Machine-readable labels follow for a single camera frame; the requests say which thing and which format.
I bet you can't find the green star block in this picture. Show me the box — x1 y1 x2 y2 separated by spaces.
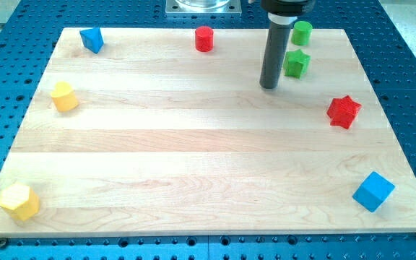
282 49 311 79

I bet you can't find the black robot arm end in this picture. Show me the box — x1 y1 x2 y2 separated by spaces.
260 0 316 17

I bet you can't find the red star block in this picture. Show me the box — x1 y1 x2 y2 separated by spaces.
326 95 362 129

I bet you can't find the light wooden board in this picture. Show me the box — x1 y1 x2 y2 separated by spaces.
0 27 416 238

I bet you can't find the red cylinder block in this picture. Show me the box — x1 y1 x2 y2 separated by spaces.
195 26 214 52

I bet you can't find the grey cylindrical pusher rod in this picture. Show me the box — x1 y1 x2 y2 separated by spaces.
259 13 297 90

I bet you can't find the green cylinder block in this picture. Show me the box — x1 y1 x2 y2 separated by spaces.
291 21 313 46

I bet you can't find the blue triangular block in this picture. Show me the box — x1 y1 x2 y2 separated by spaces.
79 27 104 53

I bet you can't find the yellow heart block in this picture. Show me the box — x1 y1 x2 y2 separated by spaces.
51 82 79 112

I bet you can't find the blue cube block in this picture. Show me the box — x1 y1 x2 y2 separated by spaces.
352 171 395 212

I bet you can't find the yellow hexagon block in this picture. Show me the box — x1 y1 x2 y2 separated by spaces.
0 183 40 221

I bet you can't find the blue perforated table plate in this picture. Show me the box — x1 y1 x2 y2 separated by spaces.
0 1 416 259

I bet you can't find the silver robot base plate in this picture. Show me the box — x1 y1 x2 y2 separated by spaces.
165 0 242 17

